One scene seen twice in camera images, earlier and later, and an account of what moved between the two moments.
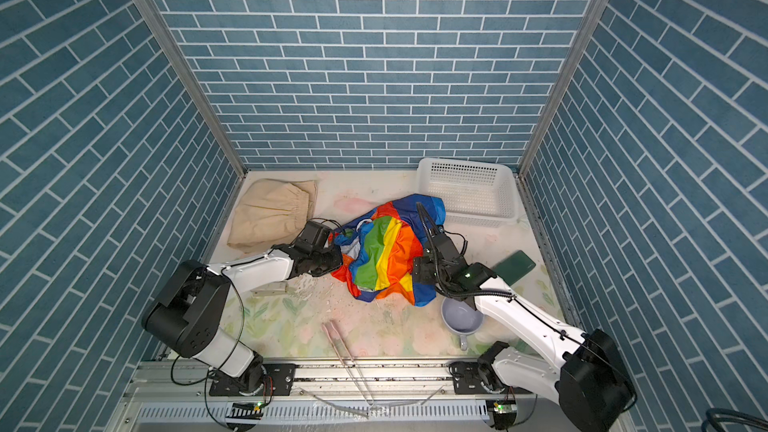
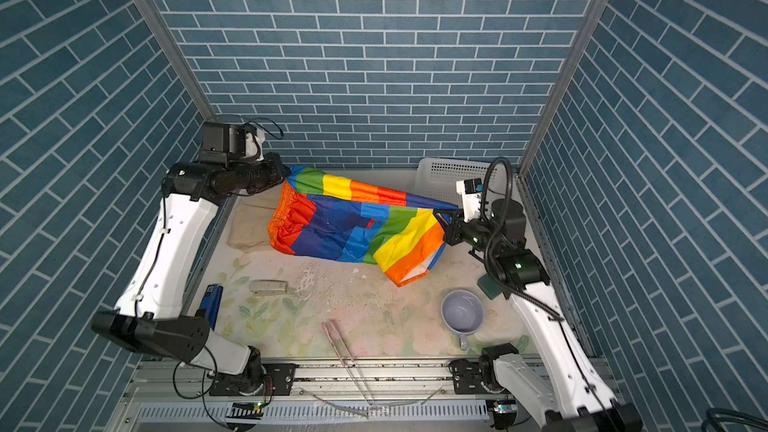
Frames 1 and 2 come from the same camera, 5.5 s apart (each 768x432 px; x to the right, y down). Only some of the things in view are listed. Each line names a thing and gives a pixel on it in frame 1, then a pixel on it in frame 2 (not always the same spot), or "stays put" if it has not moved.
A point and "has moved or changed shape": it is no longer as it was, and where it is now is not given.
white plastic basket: x=475 y=193 stays put
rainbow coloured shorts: x=379 y=248 has moved or changed shape
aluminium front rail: x=343 y=383 stays put
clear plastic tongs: x=346 y=365 stays put
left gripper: x=337 y=262 to x=277 y=175
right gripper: x=420 y=268 to x=453 y=226
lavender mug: x=461 y=318 stays put
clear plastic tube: x=275 y=288 stays put
